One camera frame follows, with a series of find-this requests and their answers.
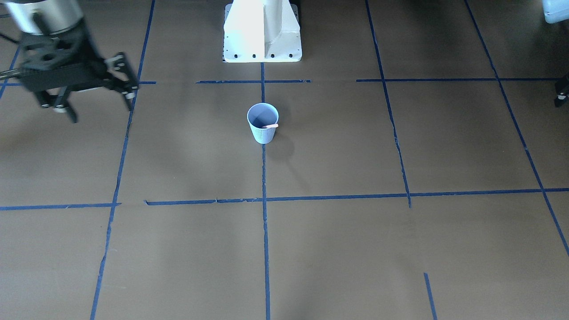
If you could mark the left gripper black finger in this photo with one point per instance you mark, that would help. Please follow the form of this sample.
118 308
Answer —
562 91

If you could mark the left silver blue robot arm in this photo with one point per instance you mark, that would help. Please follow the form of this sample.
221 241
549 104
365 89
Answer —
555 11

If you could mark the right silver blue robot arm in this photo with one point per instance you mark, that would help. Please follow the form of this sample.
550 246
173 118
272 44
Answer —
47 17

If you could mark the white pillar with base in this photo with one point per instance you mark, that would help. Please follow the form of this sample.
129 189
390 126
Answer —
262 31

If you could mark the blue plastic cup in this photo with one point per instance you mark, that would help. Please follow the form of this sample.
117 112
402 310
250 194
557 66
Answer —
259 115

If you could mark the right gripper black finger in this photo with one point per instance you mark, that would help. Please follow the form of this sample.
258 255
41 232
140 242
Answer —
121 78

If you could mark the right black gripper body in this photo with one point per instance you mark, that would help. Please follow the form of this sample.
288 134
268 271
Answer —
116 71

